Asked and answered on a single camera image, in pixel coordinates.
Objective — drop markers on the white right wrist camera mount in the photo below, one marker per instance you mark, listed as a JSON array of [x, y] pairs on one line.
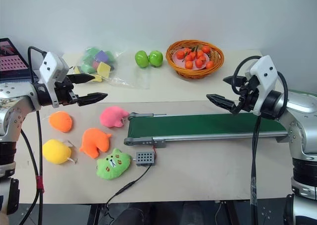
[[266, 69]]

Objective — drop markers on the small orange plush toy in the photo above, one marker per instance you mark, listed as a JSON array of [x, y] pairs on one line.
[[60, 122]]

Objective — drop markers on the black table leg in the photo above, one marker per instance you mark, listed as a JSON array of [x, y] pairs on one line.
[[92, 215], [234, 213]]

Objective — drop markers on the yellow foam block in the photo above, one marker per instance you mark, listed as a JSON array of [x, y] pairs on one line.
[[104, 69], [77, 70], [98, 78]]

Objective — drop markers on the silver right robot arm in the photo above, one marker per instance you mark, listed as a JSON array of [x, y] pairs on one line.
[[302, 111]]

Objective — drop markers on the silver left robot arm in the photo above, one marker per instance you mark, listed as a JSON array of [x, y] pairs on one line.
[[15, 99]]

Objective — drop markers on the dark rounded shape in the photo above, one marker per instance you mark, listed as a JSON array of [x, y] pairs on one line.
[[135, 216]]

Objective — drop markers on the green conveyor belt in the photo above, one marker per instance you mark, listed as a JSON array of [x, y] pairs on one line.
[[198, 124]]

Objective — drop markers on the green apple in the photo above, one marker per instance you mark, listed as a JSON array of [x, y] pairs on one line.
[[141, 59], [156, 58]]

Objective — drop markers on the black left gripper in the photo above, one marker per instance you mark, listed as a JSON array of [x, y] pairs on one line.
[[65, 92]]

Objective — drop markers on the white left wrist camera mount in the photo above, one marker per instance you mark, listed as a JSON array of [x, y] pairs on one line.
[[50, 66]]

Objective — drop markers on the small orange tangerine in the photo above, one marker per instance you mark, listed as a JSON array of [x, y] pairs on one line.
[[187, 51], [180, 54], [210, 65], [189, 65], [189, 58], [200, 54], [203, 58], [206, 49], [198, 63]]

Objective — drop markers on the green plush cat face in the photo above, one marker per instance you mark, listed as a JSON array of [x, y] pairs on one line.
[[112, 164]]

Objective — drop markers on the clear plastic bag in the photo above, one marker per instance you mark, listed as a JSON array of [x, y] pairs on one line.
[[128, 78]]

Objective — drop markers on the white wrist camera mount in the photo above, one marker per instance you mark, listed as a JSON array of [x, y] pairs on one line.
[[266, 69], [50, 66]]

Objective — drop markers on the yellow plush toy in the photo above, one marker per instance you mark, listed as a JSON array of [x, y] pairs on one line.
[[55, 151]]

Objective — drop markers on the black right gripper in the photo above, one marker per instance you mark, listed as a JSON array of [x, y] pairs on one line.
[[247, 96]]

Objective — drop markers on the open laptop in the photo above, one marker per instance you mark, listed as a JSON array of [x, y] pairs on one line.
[[12, 61]]

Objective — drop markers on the pink plush toy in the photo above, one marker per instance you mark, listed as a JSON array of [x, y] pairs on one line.
[[112, 117]]

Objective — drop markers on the red tape wrap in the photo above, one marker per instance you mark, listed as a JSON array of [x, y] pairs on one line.
[[40, 184]]

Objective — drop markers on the green foam block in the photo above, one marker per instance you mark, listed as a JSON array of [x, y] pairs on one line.
[[88, 68], [92, 52]]

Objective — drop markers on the orange wicker basket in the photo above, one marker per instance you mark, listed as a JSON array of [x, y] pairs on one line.
[[193, 73]]

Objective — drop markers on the purple foam block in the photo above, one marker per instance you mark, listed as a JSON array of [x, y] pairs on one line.
[[101, 56]]

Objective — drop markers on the orange plush bear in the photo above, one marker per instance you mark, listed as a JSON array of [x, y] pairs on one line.
[[95, 142]]

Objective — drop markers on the grey perforated control box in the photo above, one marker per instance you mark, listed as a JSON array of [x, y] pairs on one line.
[[144, 158]]

